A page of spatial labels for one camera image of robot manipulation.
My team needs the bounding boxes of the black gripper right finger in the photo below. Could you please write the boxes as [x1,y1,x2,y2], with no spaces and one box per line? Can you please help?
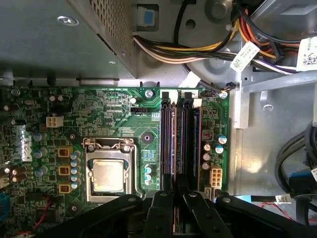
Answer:
[177,173,317,238]

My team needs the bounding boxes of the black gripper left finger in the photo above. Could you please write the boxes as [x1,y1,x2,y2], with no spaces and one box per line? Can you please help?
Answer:
[41,173,174,238]

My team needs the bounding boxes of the black green RAM stick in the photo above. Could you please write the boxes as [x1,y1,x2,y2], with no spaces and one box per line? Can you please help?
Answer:
[172,100,186,236]

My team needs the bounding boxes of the RAM stick with blue label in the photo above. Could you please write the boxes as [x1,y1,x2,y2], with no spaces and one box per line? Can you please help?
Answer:
[189,99,203,180]

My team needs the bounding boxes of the cream eight-pin connector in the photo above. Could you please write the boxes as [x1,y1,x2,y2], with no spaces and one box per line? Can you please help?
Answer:
[210,168,222,190]

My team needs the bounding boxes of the metal socket cover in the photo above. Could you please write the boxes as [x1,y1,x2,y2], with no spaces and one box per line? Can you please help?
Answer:
[82,137,140,205]

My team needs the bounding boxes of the silver CPU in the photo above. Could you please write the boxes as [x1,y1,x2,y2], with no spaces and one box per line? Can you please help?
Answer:
[91,159,125,193]

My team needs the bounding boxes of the yellow inductor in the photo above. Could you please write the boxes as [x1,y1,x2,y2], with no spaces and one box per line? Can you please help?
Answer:
[58,182,73,194]
[58,165,73,176]
[57,147,74,159]

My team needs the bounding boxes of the green motherboard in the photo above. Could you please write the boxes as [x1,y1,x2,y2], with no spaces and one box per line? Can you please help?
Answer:
[0,85,231,238]

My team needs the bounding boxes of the black PC case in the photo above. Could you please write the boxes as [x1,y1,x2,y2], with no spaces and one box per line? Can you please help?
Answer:
[0,0,317,238]

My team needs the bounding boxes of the white four-pin connector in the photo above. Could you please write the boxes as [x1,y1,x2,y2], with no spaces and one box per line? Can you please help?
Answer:
[46,116,62,128]

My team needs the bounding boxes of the white label tag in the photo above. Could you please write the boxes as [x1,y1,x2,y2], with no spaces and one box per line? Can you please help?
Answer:
[229,41,261,73]
[296,36,317,72]

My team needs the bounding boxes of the clear clip with blue tab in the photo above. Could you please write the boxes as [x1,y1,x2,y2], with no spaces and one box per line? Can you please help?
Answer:
[135,3,159,32]

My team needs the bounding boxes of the grey power supply unit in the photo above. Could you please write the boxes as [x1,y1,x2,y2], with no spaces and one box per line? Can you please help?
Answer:
[0,0,139,80]

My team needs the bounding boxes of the thick black cable bundle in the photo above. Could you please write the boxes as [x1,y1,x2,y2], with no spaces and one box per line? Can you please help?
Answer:
[274,120,317,199]

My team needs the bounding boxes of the dark blue cable connector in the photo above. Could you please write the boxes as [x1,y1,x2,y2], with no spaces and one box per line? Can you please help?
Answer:
[288,171,317,197]

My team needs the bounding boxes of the thin fan wire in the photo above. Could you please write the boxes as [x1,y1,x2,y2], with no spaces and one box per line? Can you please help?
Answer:
[199,80,236,94]

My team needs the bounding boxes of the white yellow wire bundle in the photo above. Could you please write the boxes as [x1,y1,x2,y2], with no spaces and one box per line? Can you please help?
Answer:
[133,21,238,65]

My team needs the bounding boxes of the curved black cable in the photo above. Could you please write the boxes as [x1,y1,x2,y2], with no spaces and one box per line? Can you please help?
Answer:
[173,0,199,75]

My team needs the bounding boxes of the orange yellow wire bundle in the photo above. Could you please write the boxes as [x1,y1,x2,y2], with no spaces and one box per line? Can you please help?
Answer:
[231,0,305,76]

